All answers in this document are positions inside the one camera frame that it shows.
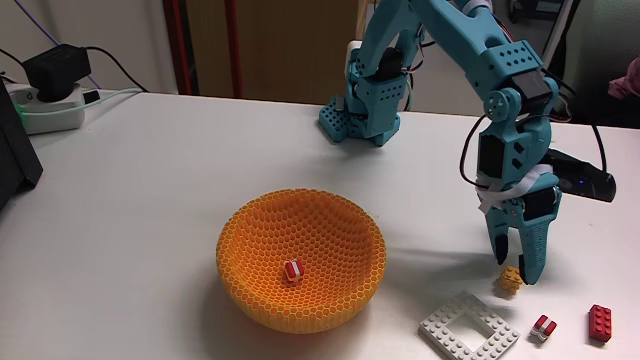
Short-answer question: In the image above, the small yellow cube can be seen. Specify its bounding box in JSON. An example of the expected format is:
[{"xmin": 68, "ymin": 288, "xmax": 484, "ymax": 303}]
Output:
[{"xmin": 495, "ymin": 265, "xmax": 524, "ymax": 296}]

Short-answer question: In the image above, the small red white cube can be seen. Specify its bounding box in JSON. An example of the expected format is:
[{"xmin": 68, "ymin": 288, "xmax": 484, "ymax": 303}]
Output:
[
  {"xmin": 530, "ymin": 314, "xmax": 558, "ymax": 343},
  {"xmin": 283, "ymin": 258, "xmax": 305, "ymax": 284}
]

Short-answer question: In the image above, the orange honeycomb bowl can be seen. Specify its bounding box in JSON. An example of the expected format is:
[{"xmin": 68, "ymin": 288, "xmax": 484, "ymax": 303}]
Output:
[{"xmin": 215, "ymin": 187, "xmax": 388, "ymax": 335}]

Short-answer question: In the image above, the red rectangular toy brick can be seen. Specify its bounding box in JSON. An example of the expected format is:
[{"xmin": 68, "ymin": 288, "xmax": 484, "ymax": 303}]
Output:
[{"xmin": 588, "ymin": 303, "xmax": 613, "ymax": 344}]

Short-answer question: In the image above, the person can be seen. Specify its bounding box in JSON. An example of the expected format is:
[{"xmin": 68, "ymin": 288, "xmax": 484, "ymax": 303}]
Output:
[{"xmin": 607, "ymin": 57, "xmax": 640, "ymax": 101}]

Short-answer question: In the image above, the black office chair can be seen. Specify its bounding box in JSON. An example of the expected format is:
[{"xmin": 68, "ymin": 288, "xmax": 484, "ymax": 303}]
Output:
[{"xmin": 542, "ymin": 0, "xmax": 640, "ymax": 129}]

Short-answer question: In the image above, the wooden cabinet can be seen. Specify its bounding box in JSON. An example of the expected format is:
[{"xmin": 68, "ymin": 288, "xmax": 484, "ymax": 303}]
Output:
[{"xmin": 185, "ymin": 0, "xmax": 372, "ymax": 106}]

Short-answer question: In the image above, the red vertical bar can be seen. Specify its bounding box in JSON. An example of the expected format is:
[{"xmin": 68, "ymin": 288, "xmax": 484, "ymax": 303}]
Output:
[{"xmin": 162, "ymin": 0, "xmax": 194, "ymax": 96}]

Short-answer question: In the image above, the white power strip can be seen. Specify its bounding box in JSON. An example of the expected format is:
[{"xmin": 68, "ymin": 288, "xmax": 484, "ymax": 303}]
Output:
[{"xmin": 5, "ymin": 82, "xmax": 87, "ymax": 135}]

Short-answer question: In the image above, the black power adapter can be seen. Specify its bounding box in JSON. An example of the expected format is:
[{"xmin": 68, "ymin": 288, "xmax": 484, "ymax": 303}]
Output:
[{"xmin": 23, "ymin": 43, "xmax": 93, "ymax": 103}]

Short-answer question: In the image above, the black flat device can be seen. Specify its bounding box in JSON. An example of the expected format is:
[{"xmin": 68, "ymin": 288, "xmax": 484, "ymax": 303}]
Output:
[{"xmin": 0, "ymin": 79, "xmax": 44, "ymax": 211}]

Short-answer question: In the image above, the black oval camera box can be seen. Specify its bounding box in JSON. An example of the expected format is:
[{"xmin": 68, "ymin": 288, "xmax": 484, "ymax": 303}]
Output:
[{"xmin": 542, "ymin": 148, "xmax": 618, "ymax": 204}]

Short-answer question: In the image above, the black camera cable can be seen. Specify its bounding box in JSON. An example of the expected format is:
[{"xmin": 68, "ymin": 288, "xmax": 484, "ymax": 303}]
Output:
[{"xmin": 458, "ymin": 113, "xmax": 609, "ymax": 190}]

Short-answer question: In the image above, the white square frame brick plate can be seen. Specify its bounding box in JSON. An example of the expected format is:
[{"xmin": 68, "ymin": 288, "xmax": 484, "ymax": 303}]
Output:
[{"xmin": 417, "ymin": 289, "xmax": 520, "ymax": 360}]

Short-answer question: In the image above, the green cable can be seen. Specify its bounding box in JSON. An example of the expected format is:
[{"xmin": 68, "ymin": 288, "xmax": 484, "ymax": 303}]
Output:
[{"xmin": 13, "ymin": 87, "xmax": 144, "ymax": 119}]

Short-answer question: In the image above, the black adapter cable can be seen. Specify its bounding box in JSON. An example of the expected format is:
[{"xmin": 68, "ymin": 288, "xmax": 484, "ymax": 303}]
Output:
[{"xmin": 83, "ymin": 45, "xmax": 149, "ymax": 94}]

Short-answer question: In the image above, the purple cable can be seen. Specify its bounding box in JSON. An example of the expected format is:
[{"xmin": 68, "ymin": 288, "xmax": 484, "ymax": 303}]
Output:
[{"xmin": 13, "ymin": 0, "xmax": 102, "ymax": 90}]

